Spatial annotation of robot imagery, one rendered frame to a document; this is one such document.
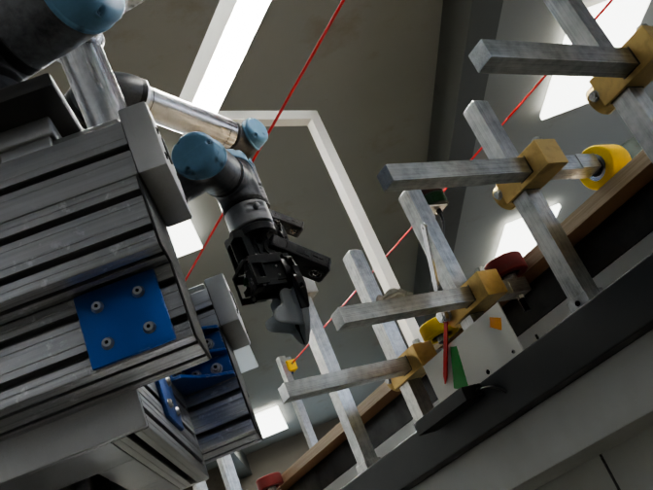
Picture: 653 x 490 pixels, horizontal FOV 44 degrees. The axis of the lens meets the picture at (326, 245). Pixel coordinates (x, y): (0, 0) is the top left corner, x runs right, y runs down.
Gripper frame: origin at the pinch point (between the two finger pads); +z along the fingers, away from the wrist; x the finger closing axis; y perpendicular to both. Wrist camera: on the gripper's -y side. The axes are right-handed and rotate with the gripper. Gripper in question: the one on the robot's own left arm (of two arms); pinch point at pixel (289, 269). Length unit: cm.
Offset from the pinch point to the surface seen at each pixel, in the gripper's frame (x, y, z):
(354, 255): 27.8, 1.0, 13.1
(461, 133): -171, -289, -177
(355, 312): 57, 29, 39
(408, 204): 51, 2, 16
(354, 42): -122, -186, -210
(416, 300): 57, 16, 39
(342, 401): 1.9, 1.5, 37.0
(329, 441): -35, -14, 37
